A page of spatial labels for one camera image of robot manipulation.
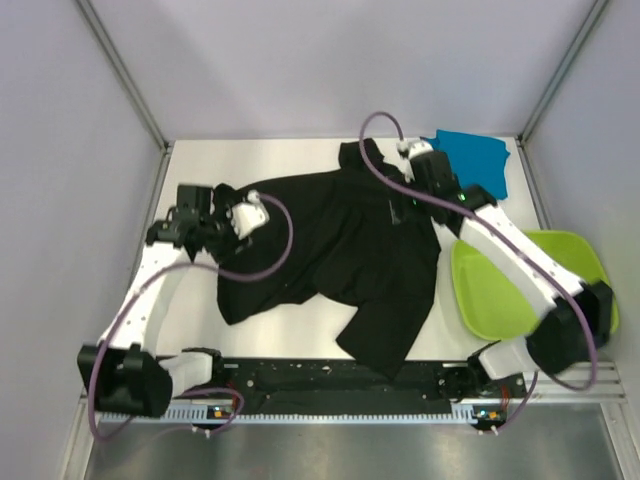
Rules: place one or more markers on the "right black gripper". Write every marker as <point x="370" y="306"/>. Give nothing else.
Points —
<point x="412" y="179"/>

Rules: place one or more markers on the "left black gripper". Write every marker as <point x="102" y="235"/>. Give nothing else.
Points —
<point x="221" y="212"/>

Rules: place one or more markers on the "black t shirt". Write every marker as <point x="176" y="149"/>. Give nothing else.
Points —
<point x="344" y="246"/>

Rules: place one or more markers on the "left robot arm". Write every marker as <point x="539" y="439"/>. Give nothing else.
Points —
<point x="122" y="373"/>

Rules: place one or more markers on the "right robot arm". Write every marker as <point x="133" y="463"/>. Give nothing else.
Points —
<point x="574" y="316"/>

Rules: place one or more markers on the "top blue folded shirt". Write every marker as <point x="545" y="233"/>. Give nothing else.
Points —
<point x="475" y="159"/>

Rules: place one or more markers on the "green plastic basin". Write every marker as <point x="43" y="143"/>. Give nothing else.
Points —
<point x="491" y="307"/>

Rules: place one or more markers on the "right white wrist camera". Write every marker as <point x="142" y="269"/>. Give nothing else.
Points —
<point x="411" y="150"/>

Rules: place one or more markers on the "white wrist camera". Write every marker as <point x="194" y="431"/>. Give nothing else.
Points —
<point x="411" y="150"/>
<point x="247" y="215"/>

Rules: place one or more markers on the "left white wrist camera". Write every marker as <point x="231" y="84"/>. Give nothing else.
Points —
<point x="247" y="215"/>

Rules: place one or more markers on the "right aluminium frame post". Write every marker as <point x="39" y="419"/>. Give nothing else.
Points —
<point x="573" y="51"/>

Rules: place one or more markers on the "aluminium frame post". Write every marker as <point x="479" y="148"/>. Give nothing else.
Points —
<point x="573" y="51"/>
<point x="126" y="81"/>

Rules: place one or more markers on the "left aluminium frame post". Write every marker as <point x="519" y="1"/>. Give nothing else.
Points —
<point x="126" y="81"/>

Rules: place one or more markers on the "light blue cable duct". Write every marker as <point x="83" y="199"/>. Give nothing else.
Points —
<point x="213" y="415"/>

